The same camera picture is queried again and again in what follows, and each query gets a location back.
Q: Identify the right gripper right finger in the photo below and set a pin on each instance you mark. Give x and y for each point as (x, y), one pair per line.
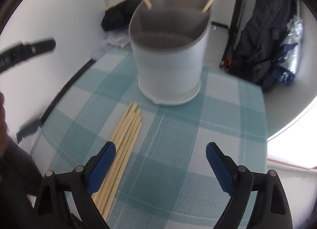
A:
(271, 208)

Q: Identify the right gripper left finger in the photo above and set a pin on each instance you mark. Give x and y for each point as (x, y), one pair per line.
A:
(51, 206)

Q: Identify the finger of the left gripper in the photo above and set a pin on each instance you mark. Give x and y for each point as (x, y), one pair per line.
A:
(38, 48)

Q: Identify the person's left hand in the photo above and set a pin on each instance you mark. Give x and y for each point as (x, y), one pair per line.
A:
(4, 138)

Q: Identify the grey plastic parcel bag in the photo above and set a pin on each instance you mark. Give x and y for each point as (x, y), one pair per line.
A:
(98, 54)

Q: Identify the black jacket pile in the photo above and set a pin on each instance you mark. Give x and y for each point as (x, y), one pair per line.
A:
(119, 16)

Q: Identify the white plastic parcel bag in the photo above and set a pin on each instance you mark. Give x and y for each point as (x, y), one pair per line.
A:
(118, 39)

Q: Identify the teal checkered placemat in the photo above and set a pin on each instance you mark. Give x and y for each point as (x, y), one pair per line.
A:
(168, 182)

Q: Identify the white grey utensil holder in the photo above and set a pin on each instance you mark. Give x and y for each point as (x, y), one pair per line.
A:
(169, 42)

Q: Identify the black backpack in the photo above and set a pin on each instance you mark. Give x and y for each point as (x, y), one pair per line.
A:
(255, 57)

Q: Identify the silver blue folded umbrella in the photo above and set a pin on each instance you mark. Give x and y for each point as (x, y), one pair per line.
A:
(286, 66)

